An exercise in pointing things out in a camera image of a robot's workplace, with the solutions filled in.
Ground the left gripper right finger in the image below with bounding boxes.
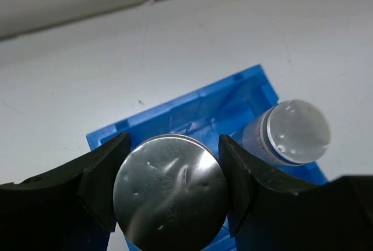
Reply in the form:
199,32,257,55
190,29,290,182
219,135,372,250

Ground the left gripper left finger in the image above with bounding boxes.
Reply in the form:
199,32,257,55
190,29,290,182
1,133,131,250

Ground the silver-capped white shaker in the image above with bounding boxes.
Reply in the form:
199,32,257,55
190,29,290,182
242,100,331,167
113,134,228,250

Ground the blue three-compartment plastic bin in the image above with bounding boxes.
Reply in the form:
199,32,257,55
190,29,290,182
86,63,329,251

